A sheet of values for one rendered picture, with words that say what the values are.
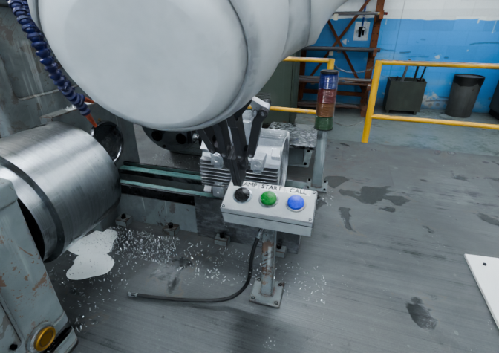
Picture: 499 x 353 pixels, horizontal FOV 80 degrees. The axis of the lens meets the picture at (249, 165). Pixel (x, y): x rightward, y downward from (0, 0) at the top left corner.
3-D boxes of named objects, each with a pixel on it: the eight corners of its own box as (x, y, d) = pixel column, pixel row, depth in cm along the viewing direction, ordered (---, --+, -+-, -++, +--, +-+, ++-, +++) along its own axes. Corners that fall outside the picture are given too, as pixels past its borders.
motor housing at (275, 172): (201, 205, 79) (195, 137, 70) (225, 172, 95) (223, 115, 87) (275, 217, 74) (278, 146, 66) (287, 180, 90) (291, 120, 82)
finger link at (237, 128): (229, 85, 40) (239, 86, 40) (241, 145, 48) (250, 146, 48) (220, 104, 38) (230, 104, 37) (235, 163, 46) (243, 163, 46)
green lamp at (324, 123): (313, 129, 99) (314, 117, 97) (315, 124, 105) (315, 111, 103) (332, 131, 98) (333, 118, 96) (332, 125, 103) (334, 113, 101)
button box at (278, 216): (223, 222, 58) (218, 206, 54) (234, 193, 63) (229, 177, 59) (312, 238, 54) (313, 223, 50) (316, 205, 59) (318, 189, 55)
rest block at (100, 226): (86, 229, 89) (76, 195, 83) (102, 215, 95) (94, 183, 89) (103, 232, 87) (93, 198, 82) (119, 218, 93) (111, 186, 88)
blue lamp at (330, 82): (317, 88, 93) (318, 74, 91) (318, 85, 99) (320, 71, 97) (337, 90, 92) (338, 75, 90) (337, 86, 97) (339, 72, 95)
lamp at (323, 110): (314, 117, 97) (315, 102, 95) (315, 111, 103) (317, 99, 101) (333, 118, 96) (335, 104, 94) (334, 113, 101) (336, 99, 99)
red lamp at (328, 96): (315, 102, 95) (317, 88, 93) (317, 99, 101) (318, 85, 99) (335, 104, 94) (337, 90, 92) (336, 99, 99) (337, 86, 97)
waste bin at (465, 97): (466, 112, 483) (479, 73, 456) (475, 119, 450) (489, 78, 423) (439, 110, 493) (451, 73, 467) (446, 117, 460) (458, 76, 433)
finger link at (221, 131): (214, 103, 38) (203, 102, 38) (226, 162, 46) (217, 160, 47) (223, 85, 40) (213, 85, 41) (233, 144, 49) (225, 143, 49)
